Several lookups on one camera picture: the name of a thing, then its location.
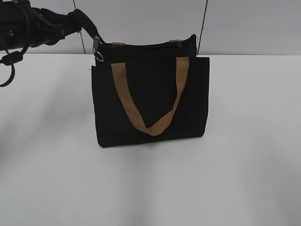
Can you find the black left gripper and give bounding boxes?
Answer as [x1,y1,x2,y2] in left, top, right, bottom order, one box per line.
[0,7,82,51]

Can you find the black shoulder strap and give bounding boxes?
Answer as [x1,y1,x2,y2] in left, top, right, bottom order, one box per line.
[67,8,103,44]

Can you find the silver zipper pull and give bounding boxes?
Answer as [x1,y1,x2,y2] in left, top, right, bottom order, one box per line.
[93,35,104,63]

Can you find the black tote bag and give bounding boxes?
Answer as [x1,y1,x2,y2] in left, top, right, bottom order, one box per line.
[92,35,210,148]

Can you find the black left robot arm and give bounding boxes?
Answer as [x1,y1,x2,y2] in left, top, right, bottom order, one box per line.
[0,0,81,49]

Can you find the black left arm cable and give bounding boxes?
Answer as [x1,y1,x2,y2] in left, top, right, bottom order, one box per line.
[0,0,31,87]

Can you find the tan front bag handle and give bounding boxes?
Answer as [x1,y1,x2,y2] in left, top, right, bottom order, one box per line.
[111,57,190,136]

